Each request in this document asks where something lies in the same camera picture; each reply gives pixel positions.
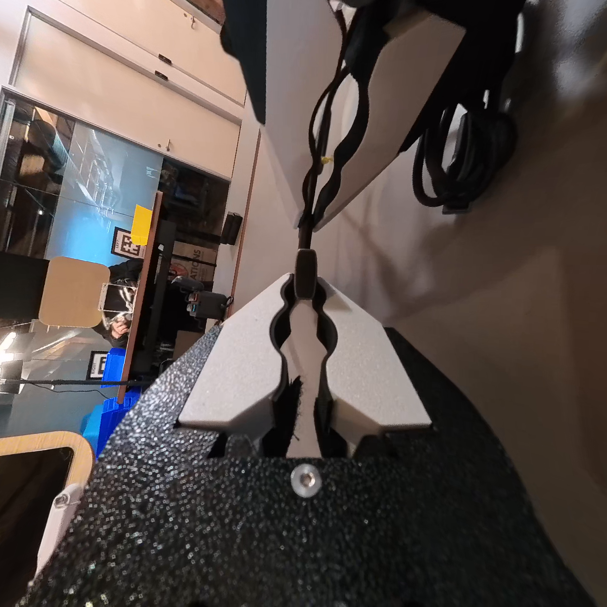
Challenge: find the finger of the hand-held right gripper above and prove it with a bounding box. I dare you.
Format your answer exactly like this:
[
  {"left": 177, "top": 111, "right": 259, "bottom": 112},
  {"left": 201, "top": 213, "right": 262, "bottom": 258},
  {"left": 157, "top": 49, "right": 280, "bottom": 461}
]
[
  {"left": 265, "top": 0, "right": 354, "bottom": 229},
  {"left": 303, "top": 9, "right": 469, "bottom": 234}
]

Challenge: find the black wall screen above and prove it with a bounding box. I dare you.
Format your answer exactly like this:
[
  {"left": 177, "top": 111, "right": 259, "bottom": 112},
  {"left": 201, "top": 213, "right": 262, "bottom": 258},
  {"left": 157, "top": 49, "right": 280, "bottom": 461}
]
[{"left": 0, "top": 251, "right": 51, "bottom": 323}]

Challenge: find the black battery charger box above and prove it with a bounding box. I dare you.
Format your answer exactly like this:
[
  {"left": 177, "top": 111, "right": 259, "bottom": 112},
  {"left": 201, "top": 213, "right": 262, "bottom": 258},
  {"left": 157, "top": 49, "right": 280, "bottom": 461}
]
[{"left": 187, "top": 289, "right": 228, "bottom": 321}]

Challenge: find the stack of blue bins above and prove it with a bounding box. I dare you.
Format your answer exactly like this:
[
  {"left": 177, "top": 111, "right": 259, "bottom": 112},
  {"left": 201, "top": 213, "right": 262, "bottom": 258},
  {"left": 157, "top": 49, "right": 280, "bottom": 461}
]
[{"left": 82, "top": 386, "right": 143, "bottom": 460}]

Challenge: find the cream door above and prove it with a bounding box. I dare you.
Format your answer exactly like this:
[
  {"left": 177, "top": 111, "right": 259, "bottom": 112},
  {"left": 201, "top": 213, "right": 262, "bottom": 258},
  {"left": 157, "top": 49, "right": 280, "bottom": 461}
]
[
  {"left": 62, "top": 0, "right": 247, "bottom": 107},
  {"left": 9, "top": 7, "right": 242, "bottom": 178}
]

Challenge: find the clear acrylic stand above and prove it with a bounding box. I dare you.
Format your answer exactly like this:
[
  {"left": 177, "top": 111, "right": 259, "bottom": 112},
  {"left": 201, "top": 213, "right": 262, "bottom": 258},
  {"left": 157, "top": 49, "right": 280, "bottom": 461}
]
[{"left": 97, "top": 282, "right": 139, "bottom": 314}]

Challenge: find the blue plastic bin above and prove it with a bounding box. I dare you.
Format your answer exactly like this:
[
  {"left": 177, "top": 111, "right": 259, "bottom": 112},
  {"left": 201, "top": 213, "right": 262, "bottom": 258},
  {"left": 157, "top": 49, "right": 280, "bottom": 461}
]
[{"left": 101, "top": 347, "right": 129, "bottom": 389}]

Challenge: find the wooden table with black legs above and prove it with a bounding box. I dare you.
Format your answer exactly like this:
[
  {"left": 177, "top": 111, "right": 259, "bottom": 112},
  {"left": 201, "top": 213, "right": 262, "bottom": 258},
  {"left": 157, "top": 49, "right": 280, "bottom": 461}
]
[{"left": 118, "top": 191, "right": 177, "bottom": 404}]

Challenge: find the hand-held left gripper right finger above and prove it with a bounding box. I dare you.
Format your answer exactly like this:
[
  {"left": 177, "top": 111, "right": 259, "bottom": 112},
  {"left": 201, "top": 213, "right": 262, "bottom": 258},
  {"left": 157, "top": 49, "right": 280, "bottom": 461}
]
[{"left": 313, "top": 275, "right": 433, "bottom": 456}]

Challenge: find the black coiled cable bundle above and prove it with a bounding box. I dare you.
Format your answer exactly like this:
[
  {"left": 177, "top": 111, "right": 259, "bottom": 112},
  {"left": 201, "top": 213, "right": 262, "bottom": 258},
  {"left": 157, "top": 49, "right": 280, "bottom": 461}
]
[{"left": 412, "top": 102, "right": 518, "bottom": 215}]

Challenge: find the small black battery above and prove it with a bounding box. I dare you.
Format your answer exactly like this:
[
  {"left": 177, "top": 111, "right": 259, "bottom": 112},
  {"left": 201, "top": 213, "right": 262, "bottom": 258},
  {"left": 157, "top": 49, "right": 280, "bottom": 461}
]
[{"left": 221, "top": 212, "right": 244, "bottom": 245}]

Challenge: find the white stand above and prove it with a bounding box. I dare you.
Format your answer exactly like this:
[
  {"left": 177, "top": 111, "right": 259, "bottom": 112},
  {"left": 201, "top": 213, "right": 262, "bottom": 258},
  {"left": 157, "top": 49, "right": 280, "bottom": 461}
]
[{"left": 34, "top": 483, "right": 85, "bottom": 586}]

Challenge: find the cardboard box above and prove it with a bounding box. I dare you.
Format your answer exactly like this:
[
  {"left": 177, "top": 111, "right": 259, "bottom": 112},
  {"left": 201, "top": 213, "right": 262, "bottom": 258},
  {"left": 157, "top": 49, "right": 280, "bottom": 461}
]
[{"left": 172, "top": 239, "right": 220, "bottom": 286}]

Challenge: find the wood framed dark panel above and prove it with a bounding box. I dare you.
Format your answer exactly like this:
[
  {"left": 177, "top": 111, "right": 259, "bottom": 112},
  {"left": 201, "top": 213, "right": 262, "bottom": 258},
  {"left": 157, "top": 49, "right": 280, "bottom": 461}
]
[{"left": 0, "top": 429, "right": 95, "bottom": 607}]

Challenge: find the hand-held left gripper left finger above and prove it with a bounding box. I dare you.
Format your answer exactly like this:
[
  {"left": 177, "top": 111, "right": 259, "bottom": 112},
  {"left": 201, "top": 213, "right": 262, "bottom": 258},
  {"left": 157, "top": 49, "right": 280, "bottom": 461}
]
[{"left": 177, "top": 273, "right": 300, "bottom": 456}]

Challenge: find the black cable with orange plug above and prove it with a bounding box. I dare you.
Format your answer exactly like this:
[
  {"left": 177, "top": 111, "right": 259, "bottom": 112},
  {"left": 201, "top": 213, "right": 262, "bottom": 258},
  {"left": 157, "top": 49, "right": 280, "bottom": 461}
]
[{"left": 293, "top": 9, "right": 354, "bottom": 300}]

